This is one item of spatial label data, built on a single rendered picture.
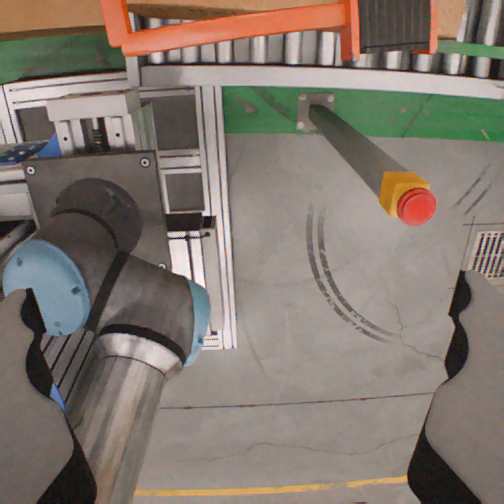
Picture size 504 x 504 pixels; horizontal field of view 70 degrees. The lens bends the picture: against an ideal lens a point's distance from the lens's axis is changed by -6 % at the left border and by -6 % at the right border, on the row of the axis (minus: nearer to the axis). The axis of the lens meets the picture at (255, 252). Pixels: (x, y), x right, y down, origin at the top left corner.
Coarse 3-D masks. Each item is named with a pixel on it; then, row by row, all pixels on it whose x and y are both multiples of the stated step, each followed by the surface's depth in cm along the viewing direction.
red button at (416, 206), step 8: (408, 192) 63; (416, 192) 63; (424, 192) 63; (400, 200) 64; (408, 200) 63; (416, 200) 63; (424, 200) 63; (432, 200) 63; (400, 208) 65; (408, 208) 64; (416, 208) 64; (424, 208) 64; (432, 208) 64; (400, 216) 65; (408, 216) 65; (416, 216) 65; (424, 216) 65; (432, 216) 66; (408, 224) 66; (416, 224) 66
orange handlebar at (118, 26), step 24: (120, 0) 32; (120, 24) 33; (192, 24) 34; (216, 24) 34; (240, 24) 34; (264, 24) 34; (288, 24) 34; (312, 24) 34; (336, 24) 34; (144, 48) 34; (168, 48) 35
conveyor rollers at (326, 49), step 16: (496, 0) 89; (464, 16) 91; (496, 16) 91; (320, 32) 94; (464, 32) 93; (480, 32) 94; (496, 32) 93; (192, 48) 94; (224, 48) 94; (256, 48) 94; (288, 48) 95; (320, 48) 95; (320, 64) 97; (352, 64) 98; (384, 64) 98; (416, 64) 98; (448, 64) 98; (480, 64) 97
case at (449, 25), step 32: (96, 0) 55; (128, 0) 55; (160, 0) 55; (192, 0) 55; (224, 0) 56; (256, 0) 56; (288, 0) 56; (320, 0) 56; (448, 0) 56; (448, 32) 58
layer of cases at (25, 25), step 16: (0, 0) 85; (16, 0) 86; (32, 0) 86; (48, 0) 86; (64, 0) 87; (80, 0) 87; (0, 16) 87; (16, 16) 88; (32, 16) 88; (48, 16) 88; (64, 16) 89; (80, 16) 89; (96, 16) 89; (0, 32) 89; (16, 32) 92; (32, 32) 99; (48, 32) 106; (64, 32) 113; (80, 32) 119
